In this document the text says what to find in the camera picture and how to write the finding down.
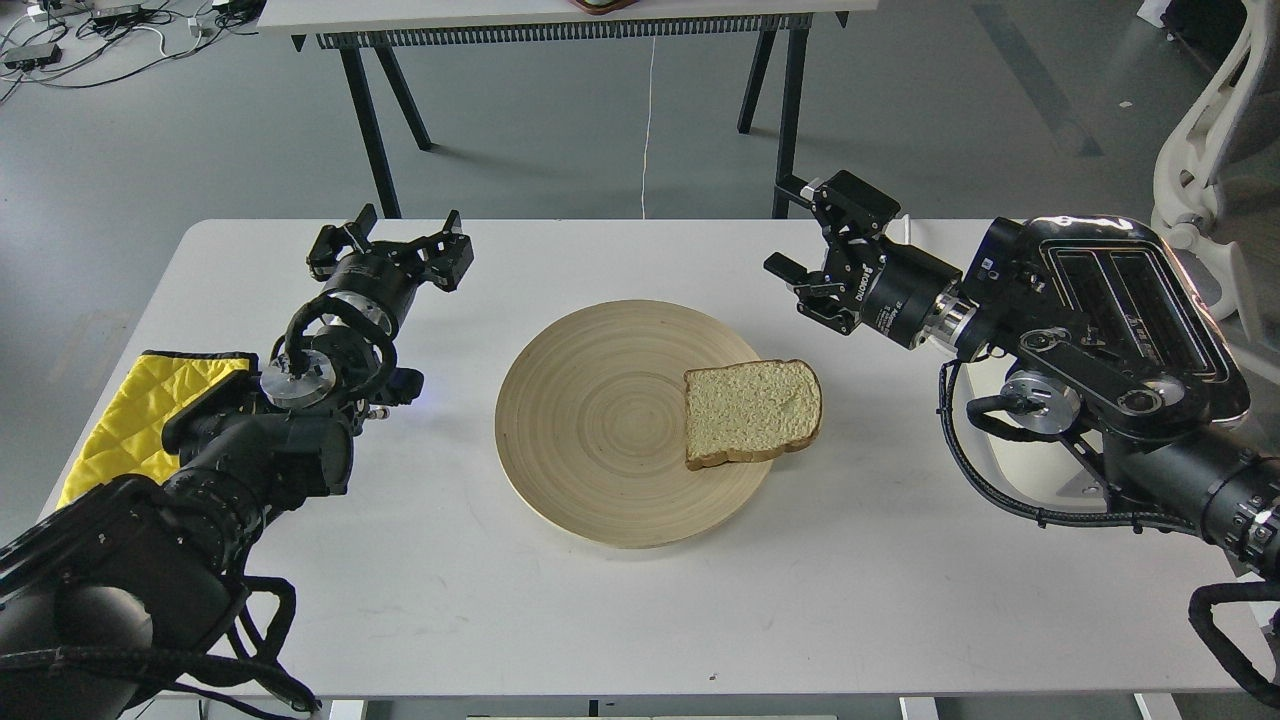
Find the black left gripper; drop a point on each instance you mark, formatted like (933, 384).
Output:
(382, 284)

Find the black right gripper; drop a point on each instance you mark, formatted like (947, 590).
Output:
(901, 291)

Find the slice of white bread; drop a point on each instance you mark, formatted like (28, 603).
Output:
(750, 412)

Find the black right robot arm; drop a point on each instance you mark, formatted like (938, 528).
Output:
(1232, 506)

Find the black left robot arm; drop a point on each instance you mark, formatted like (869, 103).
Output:
(139, 582)

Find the cream chrome two-slot toaster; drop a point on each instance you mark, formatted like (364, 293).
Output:
(1113, 354)

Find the white table with black legs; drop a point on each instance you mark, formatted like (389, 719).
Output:
(351, 27)

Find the yellow quilted cloth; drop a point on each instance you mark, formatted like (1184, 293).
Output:
(128, 438)

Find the round bamboo plate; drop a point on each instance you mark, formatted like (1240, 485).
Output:
(590, 425)

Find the brown object on back table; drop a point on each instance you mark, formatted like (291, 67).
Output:
(601, 7)

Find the white office chair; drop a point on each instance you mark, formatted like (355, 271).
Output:
(1191, 211)

